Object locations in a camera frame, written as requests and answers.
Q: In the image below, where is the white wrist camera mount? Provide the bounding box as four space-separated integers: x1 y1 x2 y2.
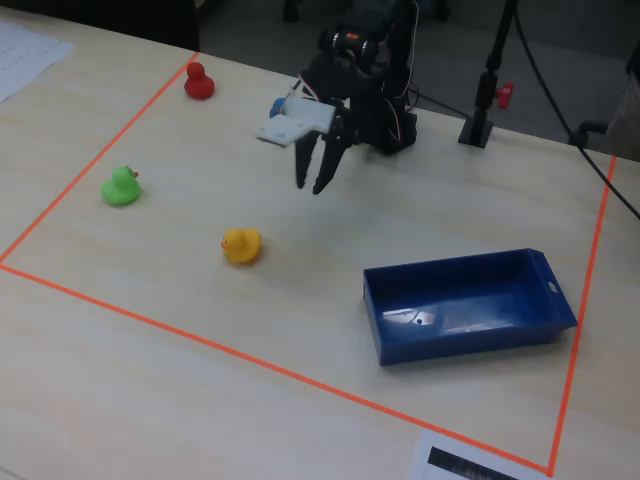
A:
255 95 337 150

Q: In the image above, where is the black office chair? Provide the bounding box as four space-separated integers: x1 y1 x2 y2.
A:
572 118 614 149

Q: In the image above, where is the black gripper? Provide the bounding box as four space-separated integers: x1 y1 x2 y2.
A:
294 49 386 196

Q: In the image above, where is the orange tape strip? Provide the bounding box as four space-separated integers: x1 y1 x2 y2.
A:
547 155 618 476
0 51 200 265
0 263 554 476

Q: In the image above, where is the long black camera cable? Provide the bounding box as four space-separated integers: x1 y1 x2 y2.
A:
513 0 640 221

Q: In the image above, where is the red rubber duck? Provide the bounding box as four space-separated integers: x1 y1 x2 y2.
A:
183 61 216 101

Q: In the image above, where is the yellow rubber duck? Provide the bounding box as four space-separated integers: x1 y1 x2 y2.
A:
220 227 263 266

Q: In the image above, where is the green rubber duck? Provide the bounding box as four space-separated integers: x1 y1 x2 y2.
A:
100 165 143 208

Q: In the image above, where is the blue plastic box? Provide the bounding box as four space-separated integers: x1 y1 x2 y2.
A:
362 247 580 368

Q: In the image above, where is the white printed paper sheet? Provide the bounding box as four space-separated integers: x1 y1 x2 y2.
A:
0 19 77 105

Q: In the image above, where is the black camera stand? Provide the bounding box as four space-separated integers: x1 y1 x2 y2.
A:
458 0 519 148

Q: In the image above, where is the white paper with black bar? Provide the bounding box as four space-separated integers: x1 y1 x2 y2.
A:
407 430 551 480

